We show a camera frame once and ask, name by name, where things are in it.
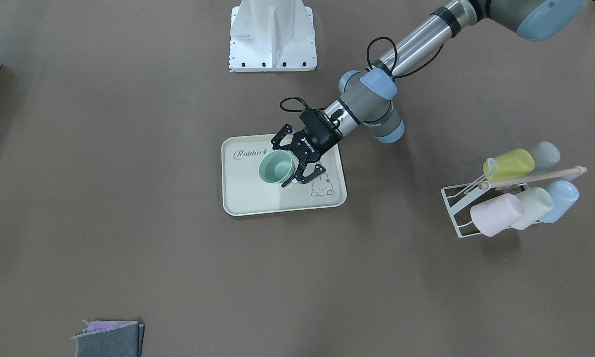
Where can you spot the pink cup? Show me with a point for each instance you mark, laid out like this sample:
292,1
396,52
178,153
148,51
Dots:
495,215

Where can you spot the cream rabbit tray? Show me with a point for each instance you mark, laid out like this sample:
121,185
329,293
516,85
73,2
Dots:
245,193

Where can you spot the light blue cup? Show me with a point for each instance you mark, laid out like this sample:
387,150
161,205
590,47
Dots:
564,195

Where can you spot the grey folded cloth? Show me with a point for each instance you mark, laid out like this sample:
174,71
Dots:
110,339

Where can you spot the yellow cup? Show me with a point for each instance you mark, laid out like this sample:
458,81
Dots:
510,165

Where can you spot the green cup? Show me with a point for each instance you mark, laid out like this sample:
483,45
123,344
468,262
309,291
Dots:
277,167

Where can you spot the grey blue cup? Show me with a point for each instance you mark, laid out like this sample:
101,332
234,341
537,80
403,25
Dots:
545,155

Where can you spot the white mounting post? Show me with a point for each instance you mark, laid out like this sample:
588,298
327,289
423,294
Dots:
272,36

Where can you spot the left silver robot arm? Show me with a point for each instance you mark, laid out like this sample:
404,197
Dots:
366,97

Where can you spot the white wire cup rack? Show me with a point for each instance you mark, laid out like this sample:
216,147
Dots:
458,199

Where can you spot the cream white cup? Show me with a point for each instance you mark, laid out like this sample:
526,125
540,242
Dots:
536,202

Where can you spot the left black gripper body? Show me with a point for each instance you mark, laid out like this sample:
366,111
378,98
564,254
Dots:
313,144

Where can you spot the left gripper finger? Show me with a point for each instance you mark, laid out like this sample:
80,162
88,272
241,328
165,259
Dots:
295,142
298,175

